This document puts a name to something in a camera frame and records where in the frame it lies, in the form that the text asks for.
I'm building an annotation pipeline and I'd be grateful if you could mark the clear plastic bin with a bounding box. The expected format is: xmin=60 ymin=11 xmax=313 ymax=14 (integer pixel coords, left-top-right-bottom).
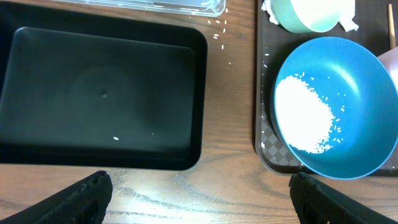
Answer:
xmin=56 ymin=0 xmax=226 ymax=17

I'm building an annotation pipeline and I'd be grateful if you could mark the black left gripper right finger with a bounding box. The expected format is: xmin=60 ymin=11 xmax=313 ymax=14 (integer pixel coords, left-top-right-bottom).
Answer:
xmin=289 ymin=172 xmax=397 ymax=224

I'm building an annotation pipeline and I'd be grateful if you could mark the mint green bowl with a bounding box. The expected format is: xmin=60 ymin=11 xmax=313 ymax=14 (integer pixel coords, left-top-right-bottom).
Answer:
xmin=271 ymin=0 xmax=342 ymax=34

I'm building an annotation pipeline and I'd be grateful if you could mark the white rice pile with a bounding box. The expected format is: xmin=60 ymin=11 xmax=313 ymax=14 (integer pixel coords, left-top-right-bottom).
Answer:
xmin=275 ymin=75 xmax=335 ymax=154

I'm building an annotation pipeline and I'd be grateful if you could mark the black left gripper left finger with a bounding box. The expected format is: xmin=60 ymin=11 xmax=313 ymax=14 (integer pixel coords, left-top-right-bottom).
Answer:
xmin=1 ymin=170 xmax=113 ymax=224

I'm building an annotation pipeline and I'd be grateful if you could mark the crumpled white napkin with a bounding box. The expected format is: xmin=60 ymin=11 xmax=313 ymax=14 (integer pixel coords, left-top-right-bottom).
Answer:
xmin=261 ymin=0 xmax=359 ymax=32

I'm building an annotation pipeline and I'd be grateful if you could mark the pink cup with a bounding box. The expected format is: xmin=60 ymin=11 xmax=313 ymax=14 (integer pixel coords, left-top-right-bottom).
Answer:
xmin=378 ymin=47 xmax=398 ymax=88

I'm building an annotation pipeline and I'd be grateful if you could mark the black plastic bin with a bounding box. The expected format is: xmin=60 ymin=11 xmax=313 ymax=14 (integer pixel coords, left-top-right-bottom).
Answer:
xmin=1 ymin=1 xmax=208 ymax=170

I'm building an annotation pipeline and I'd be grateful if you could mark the wooden chopstick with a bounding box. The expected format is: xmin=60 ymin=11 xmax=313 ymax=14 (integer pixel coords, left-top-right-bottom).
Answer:
xmin=387 ymin=4 xmax=396 ymax=50

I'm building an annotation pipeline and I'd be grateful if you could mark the dark brown serving tray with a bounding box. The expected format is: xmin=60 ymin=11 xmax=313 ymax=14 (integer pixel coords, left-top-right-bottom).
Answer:
xmin=255 ymin=0 xmax=397 ymax=175

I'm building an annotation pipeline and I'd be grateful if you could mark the dark blue plate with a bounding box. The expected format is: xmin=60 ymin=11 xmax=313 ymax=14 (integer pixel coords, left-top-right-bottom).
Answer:
xmin=269 ymin=37 xmax=397 ymax=180

